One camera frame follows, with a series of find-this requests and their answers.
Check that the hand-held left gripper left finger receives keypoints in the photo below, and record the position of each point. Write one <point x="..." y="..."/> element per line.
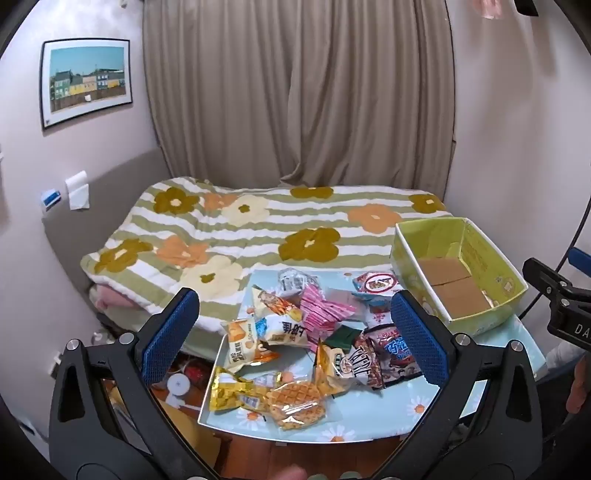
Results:
<point x="171" y="337"/>

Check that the white cartoon figures snack packet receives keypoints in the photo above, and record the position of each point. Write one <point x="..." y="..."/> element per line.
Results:
<point x="392" y="355"/>

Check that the brown striped snack packet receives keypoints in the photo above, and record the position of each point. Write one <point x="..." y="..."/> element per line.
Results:
<point x="364" y="367"/>

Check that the pink hanging object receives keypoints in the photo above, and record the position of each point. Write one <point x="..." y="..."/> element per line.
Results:
<point x="489" y="8"/>

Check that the pink striped snack packet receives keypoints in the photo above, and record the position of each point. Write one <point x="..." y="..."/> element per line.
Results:
<point x="323" y="309"/>

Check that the white paper note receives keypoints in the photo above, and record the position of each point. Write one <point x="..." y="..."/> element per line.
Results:
<point x="77" y="189"/>

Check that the blue white wall item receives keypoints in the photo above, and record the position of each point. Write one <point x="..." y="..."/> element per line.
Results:
<point x="51" y="199"/>

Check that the white packet dark letters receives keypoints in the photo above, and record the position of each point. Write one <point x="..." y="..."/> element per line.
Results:
<point x="286" y="332"/>

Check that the framed houses wall poster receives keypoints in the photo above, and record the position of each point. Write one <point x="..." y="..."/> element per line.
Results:
<point x="87" y="78"/>

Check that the green cardboard box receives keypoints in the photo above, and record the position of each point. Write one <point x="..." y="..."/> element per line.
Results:
<point x="461" y="286"/>

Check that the white red-print packet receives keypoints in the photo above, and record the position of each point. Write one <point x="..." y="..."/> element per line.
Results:
<point x="378" y="316"/>

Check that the beige curtain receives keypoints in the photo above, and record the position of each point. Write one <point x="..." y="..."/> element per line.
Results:
<point x="300" y="92"/>

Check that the white cloth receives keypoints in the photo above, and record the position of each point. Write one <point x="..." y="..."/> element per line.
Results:
<point x="563" y="357"/>

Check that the white round object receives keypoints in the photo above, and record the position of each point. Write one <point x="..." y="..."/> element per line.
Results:
<point x="179" y="385"/>

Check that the yellow green-white snack packet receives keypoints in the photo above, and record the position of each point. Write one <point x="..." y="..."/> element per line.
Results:
<point x="334" y="369"/>

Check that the striped floral blanket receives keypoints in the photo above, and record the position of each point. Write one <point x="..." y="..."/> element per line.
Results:
<point x="231" y="230"/>

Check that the silver grey snack packet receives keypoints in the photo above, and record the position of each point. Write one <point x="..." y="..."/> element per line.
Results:
<point x="295" y="279"/>

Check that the white packet red circle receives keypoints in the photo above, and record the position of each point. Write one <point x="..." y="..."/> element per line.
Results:
<point x="378" y="282"/>

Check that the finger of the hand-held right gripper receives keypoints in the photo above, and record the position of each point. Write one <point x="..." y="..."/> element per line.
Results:
<point x="542" y="274"/>
<point x="581" y="257"/>

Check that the light green bedsheet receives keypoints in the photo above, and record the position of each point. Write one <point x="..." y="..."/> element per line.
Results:
<point x="134" y="321"/>

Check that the clear waffle packet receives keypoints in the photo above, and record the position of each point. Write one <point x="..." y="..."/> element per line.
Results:
<point x="295" y="401"/>

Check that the person's right hand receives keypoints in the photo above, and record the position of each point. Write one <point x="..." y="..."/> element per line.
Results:
<point x="581" y="385"/>

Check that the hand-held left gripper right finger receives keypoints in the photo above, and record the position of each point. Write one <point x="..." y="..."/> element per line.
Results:
<point x="420" y="341"/>

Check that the orange white bread packet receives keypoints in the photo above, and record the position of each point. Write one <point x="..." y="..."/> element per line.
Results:
<point x="242" y="346"/>

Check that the pink cloth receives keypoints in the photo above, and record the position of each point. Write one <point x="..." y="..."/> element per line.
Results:
<point x="111" y="299"/>

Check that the orange figure chips packet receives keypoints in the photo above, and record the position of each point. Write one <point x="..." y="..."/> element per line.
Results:
<point x="272" y="302"/>

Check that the dark green snack packet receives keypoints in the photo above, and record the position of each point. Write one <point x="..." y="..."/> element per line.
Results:
<point x="344" y="339"/>

